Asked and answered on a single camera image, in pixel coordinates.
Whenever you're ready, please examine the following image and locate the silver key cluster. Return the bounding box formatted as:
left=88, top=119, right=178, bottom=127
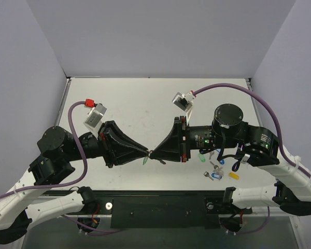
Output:
left=210, top=161, right=223, bottom=174

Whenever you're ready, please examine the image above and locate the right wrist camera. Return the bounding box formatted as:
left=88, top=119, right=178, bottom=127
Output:
left=172, top=91, right=195, bottom=123

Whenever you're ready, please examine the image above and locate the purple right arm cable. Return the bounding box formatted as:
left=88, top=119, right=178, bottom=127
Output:
left=191, top=82, right=311, bottom=185

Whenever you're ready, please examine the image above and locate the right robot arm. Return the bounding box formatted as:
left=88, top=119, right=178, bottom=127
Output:
left=149, top=104, right=311, bottom=216

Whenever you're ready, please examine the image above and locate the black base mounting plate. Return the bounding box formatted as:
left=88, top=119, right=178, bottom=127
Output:
left=64, top=190, right=253, bottom=229

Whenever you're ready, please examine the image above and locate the blue tag key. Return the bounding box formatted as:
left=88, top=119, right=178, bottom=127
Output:
left=203, top=171, right=223, bottom=181

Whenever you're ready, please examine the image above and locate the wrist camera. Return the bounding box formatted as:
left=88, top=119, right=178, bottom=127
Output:
left=83, top=103, right=107, bottom=138
left=172, top=91, right=195, bottom=123

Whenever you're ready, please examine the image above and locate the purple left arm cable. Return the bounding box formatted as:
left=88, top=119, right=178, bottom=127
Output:
left=0, top=98, right=96, bottom=204

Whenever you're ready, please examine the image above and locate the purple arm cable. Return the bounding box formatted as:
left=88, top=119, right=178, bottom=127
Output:
left=0, top=98, right=96, bottom=204
left=191, top=82, right=311, bottom=185

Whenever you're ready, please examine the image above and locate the yellow key tag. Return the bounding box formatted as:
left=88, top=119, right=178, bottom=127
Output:
left=229, top=172, right=239, bottom=180

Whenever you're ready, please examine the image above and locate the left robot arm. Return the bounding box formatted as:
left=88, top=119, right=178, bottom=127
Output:
left=0, top=121, right=149, bottom=245

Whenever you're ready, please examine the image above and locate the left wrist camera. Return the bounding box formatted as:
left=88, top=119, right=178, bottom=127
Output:
left=83, top=103, right=107, bottom=138

